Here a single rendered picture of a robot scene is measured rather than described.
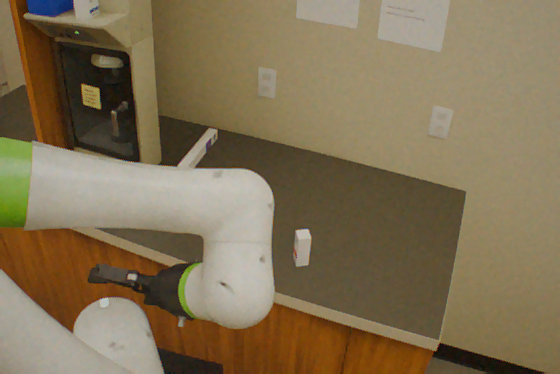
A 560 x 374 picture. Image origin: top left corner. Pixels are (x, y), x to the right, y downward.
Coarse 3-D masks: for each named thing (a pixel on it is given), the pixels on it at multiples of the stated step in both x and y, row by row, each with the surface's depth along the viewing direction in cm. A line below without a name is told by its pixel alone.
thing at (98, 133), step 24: (72, 48) 155; (96, 48) 151; (72, 72) 160; (96, 72) 156; (120, 72) 153; (72, 96) 166; (120, 96) 158; (72, 120) 173; (96, 120) 168; (120, 120) 163; (96, 144) 174; (120, 144) 169
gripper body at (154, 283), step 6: (162, 270) 88; (156, 276) 86; (162, 276) 85; (150, 282) 87; (156, 282) 85; (144, 288) 87; (150, 288) 86; (156, 288) 85; (156, 294) 85; (156, 300) 85; (162, 306) 85
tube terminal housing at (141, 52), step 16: (112, 0) 141; (128, 0) 139; (144, 0) 146; (144, 16) 149; (144, 32) 151; (112, 48) 151; (128, 48) 148; (144, 48) 154; (144, 64) 156; (144, 80) 159; (144, 96) 161; (144, 112) 164; (144, 128) 167; (144, 144) 169; (144, 160) 172; (160, 160) 182
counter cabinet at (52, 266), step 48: (0, 240) 187; (48, 240) 172; (96, 240) 160; (48, 288) 191; (96, 288) 176; (192, 336) 168; (240, 336) 157; (288, 336) 148; (336, 336) 140; (384, 336) 133
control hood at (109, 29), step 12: (72, 12) 143; (108, 12) 143; (36, 24) 145; (48, 24) 142; (60, 24) 139; (72, 24) 137; (84, 24) 135; (96, 24) 134; (108, 24) 134; (120, 24) 139; (96, 36) 142; (108, 36) 139; (120, 36) 141
